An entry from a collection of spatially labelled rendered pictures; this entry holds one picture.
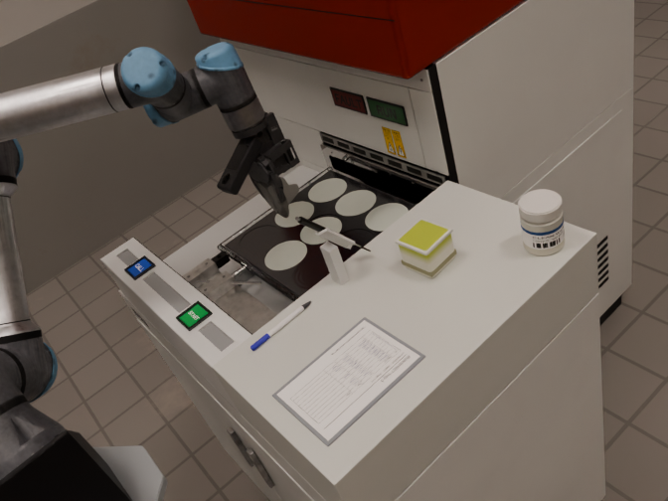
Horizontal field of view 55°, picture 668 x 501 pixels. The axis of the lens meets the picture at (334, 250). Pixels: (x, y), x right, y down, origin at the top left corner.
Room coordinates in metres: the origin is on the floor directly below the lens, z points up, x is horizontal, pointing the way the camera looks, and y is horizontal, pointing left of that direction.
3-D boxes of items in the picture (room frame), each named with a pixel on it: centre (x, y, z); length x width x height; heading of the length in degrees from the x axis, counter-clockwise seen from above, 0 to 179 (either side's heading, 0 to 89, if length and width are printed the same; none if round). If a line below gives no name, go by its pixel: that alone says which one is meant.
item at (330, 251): (0.94, -0.01, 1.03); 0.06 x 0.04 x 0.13; 118
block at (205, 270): (1.21, 0.31, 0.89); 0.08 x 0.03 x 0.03; 118
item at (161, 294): (1.10, 0.36, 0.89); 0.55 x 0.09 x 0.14; 28
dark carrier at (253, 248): (1.21, 0.01, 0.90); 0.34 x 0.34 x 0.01; 28
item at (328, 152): (1.32, -0.17, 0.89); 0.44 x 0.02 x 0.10; 28
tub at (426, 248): (0.89, -0.16, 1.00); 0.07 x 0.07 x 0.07; 31
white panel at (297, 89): (1.48, -0.10, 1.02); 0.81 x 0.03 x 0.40; 28
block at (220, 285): (1.14, 0.27, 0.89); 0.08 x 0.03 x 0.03; 118
